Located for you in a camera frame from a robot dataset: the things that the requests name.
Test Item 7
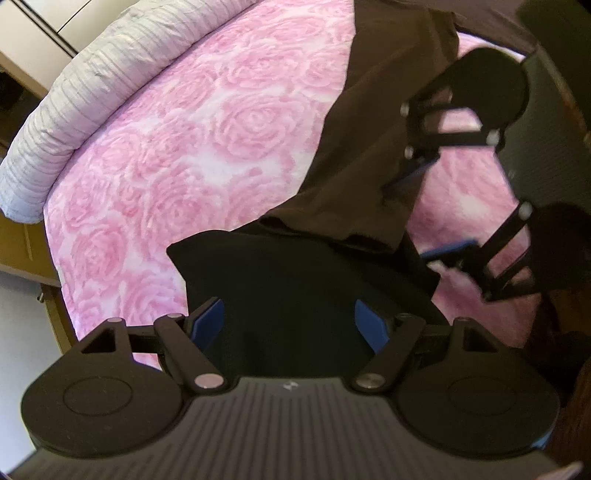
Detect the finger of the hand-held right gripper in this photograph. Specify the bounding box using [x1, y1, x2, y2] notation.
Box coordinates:
[422, 203, 539, 303]
[381, 65, 499, 197]

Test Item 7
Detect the white ribbed pillow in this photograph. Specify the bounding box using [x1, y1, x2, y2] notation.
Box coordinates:
[0, 0, 254, 224]

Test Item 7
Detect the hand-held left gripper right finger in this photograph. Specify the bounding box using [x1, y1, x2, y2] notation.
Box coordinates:
[351, 300, 502, 393]

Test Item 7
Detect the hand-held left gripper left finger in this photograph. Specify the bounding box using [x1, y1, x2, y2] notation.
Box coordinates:
[81, 298, 225, 394]

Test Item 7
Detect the pink rose pattern blanket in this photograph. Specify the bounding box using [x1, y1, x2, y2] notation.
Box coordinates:
[44, 0, 541, 370]

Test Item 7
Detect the wooden bed frame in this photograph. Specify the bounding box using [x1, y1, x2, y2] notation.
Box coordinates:
[0, 53, 77, 352]

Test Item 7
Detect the white wardrobe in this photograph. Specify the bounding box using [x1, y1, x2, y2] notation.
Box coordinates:
[0, 0, 139, 49]

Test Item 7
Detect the dark brown shirt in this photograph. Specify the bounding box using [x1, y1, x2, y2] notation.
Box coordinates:
[166, 0, 541, 384]

